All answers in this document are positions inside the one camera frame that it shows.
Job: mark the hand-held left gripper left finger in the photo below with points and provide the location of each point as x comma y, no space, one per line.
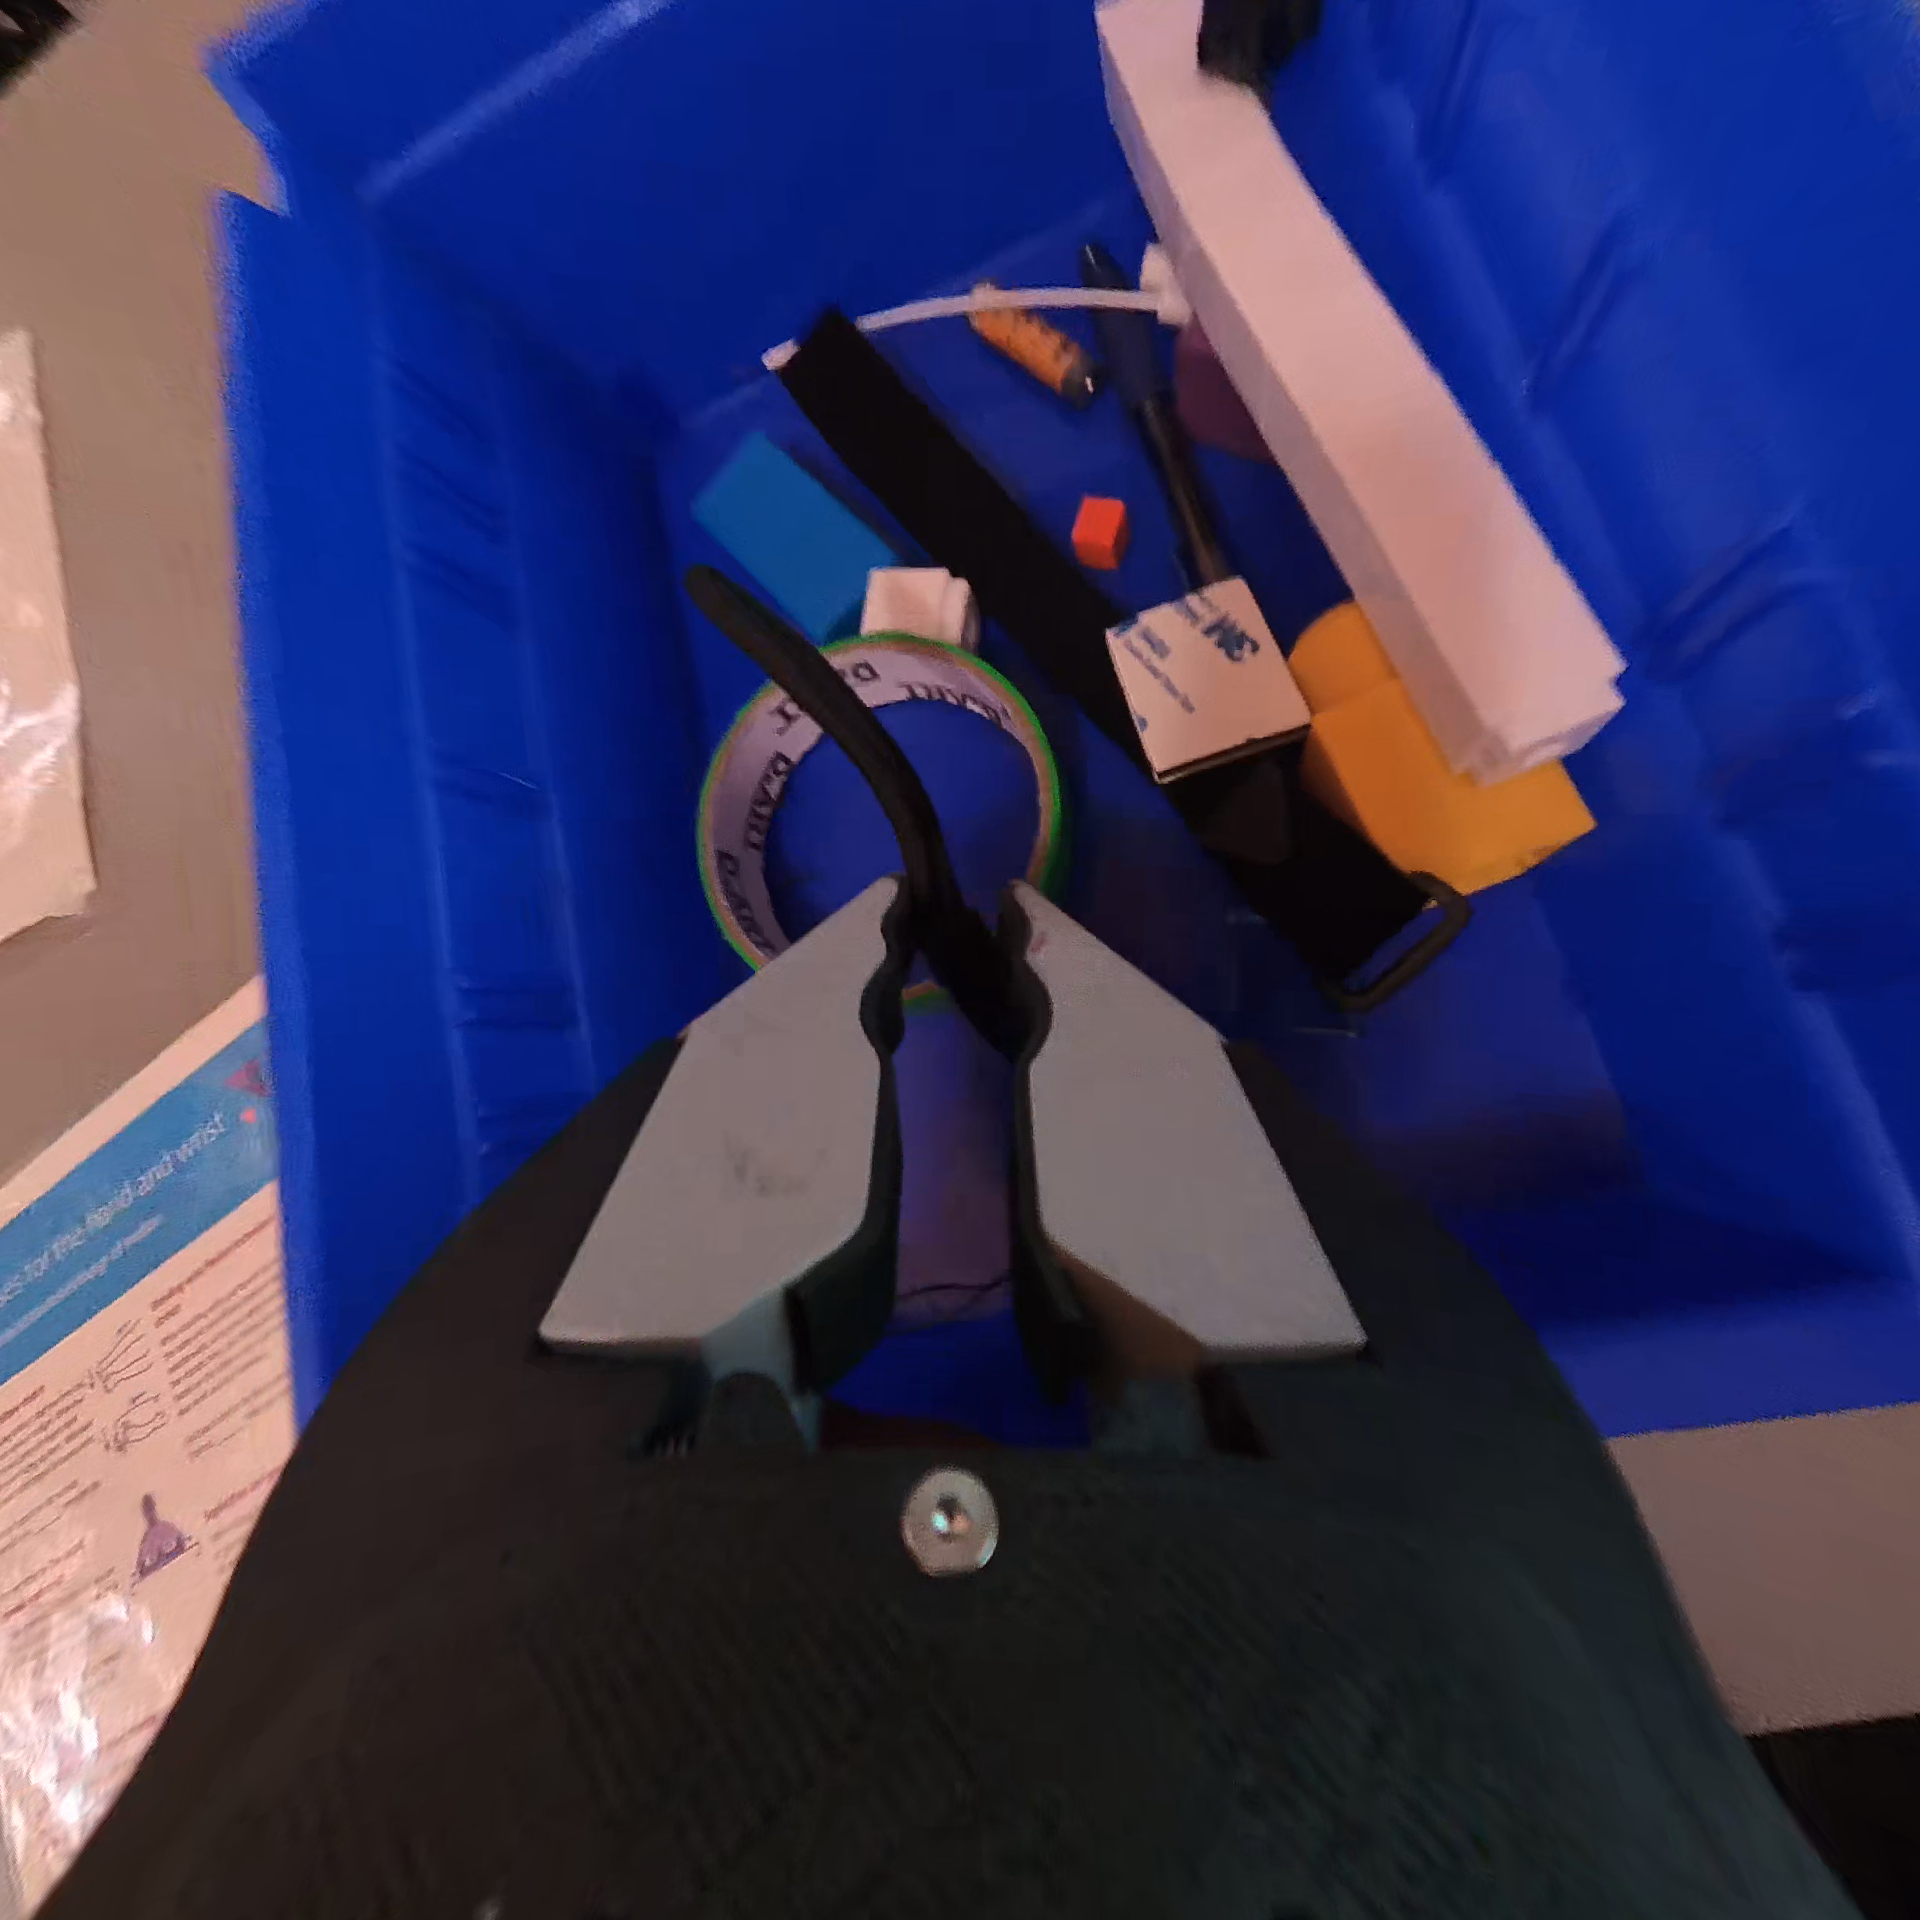
735,1186

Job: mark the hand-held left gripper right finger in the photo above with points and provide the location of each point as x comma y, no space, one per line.
1184,1201

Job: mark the blue plastic bin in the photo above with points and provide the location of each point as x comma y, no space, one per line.
495,599

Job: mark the tape roll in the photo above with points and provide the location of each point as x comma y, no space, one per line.
750,810

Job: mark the yellow toy brick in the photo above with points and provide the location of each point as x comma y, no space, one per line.
1411,796

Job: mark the white adhesive pad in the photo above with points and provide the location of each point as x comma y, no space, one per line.
1201,691

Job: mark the small white cube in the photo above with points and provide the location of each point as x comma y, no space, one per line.
916,599

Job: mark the blue and white leaflet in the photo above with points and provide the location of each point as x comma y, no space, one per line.
136,1426

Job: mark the light blue foam block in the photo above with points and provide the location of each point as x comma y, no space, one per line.
780,525

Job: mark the small orange cube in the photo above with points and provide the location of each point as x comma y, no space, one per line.
1101,534

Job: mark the black pen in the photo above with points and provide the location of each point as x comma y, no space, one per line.
1184,482

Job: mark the white foam strip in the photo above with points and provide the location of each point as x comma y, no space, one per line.
1349,451

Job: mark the purple block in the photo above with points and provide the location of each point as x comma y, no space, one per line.
1215,405

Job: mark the orange marker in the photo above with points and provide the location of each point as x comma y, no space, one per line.
1036,353

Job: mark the bagged paper sheet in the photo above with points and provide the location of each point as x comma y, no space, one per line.
38,676

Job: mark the white zip tie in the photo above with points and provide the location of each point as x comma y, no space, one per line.
1172,294

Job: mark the black knob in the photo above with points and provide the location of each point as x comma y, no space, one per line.
1253,38

